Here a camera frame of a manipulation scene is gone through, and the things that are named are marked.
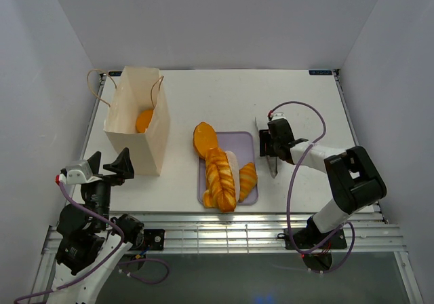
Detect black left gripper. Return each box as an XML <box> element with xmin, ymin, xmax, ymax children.
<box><xmin>85</xmin><ymin>146</ymin><xmax>134</xmax><ymax>228</ymax></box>

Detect metal serving tongs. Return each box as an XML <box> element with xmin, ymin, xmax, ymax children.
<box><xmin>254</xmin><ymin>117</ymin><xmax>278</xmax><ymax>178</ymax></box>

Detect chunky orange bread loaf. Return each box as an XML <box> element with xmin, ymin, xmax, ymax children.
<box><xmin>135</xmin><ymin>109</ymin><xmax>154</xmax><ymax>133</ymax></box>

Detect long twisted braided bread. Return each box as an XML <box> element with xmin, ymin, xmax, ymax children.
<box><xmin>205</xmin><ymin>147</ymin><xmax>237</xmax><ymax>212</ymax></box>

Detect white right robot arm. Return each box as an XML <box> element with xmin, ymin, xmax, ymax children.
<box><xmin>258</xmin><ymin>117</ymin><xmax>387</xmax><ymax>250</ymax></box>

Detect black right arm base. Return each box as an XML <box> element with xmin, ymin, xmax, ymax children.
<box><xmin>277</xmin><ymin>228</ymin><xmax>347</xmax><ymax>250</ymax></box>

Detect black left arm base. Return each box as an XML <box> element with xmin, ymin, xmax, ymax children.
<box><xmin>132</xmin><ymin>229</ymin><xmax>165</xmax><ymax>251</ymax></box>

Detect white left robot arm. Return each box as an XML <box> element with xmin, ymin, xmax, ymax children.
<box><xmin>47</xmin><ymin>148</ymin><xmax>144</xmax><ymax>303</ymax></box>

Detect white sugared bread slice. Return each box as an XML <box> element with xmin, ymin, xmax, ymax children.
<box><xmin>225</xmin><ymin>151</ymin><xmax>240</xmax><ymax>202</ymax></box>

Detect oval orange flat bread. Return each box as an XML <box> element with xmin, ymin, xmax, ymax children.
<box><xmin>193</xmin><ymin>122</ymin><xmax>218</xmax><ymax>159</ymax></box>

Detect beige paper bag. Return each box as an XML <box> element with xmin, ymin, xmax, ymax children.
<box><xmin>104</xmin><ymin>66</ymin><xmax>170</xmax><ymax>176</ymax></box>

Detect lavender plastic tray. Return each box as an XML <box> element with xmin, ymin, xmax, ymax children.
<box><xmin>197</xmin><ymin>131</ymin><xmax>255</xmax><ymax>204</ymax></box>

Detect small striped croissant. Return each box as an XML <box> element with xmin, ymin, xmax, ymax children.
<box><xmin>239</xmin><ymin>162</ymin><xmax>258</xmax><ymax>202</ymax></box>

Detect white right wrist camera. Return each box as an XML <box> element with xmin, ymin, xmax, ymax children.
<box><xmin>267</xmin><ymin>111</ymin><xmax>286</xmax><ymax>121</ymax></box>

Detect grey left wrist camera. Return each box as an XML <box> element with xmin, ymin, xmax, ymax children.
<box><xmin>56</xmin><ymin>160</ymin><xmax>102</xmax><ymax>185</ymax></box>

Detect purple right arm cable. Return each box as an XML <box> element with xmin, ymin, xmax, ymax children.
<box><xmin>269</xmin><ymin>101</ymin><xmax>356</xmax><ymax>273</ymax></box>

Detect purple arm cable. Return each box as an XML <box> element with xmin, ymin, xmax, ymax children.
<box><xmin>13</xmin><ymin>183</ymin><xmax>170</xmax><ymax>304</ymax></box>
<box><xmin>269</xmin><ymin>101</ymin><xmax>356</xmax><ymax>273</ymax></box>

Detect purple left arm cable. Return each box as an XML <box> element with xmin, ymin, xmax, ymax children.
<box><xmin>13</xmin><ymin>183</ymin><xmax>170</xmax><ymax>304</ymax></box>

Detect aluminium frame rail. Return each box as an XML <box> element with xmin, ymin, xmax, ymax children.
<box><xmin>42</xmin><ymin>69</ymin><xmax>425</xmax><ymax>304</ymax></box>

